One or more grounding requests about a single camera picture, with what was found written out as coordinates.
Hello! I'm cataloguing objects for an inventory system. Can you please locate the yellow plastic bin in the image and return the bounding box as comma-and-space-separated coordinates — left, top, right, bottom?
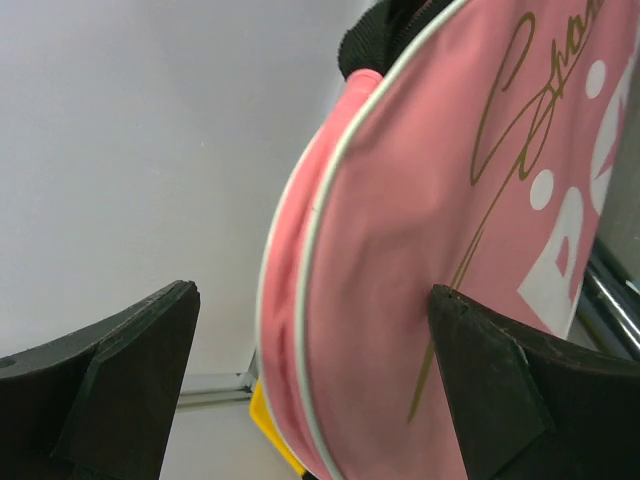
249, 381, 308, 479

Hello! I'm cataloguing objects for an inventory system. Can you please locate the pink racket bag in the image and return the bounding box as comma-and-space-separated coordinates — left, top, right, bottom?
256, 1, 639, 479

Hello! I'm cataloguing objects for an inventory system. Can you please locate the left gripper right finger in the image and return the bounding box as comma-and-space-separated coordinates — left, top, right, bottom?
427, 285, 639, 479

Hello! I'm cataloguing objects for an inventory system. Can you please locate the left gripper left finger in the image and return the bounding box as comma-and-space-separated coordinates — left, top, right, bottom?
1, 281, 200, 479

